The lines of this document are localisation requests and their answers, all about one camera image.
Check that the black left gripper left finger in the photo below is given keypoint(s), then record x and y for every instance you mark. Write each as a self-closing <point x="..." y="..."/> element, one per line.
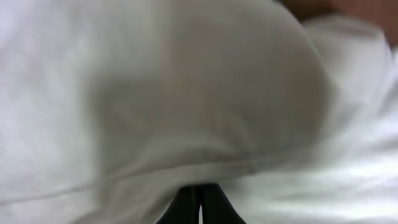
<point x="184" y="208"/>

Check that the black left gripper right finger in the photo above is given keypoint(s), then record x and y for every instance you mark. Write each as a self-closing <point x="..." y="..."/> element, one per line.
<point x="216" y="208"/>

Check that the white t-shirt with black print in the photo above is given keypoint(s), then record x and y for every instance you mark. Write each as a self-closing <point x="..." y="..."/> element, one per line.
<point x="108" y="108"/>

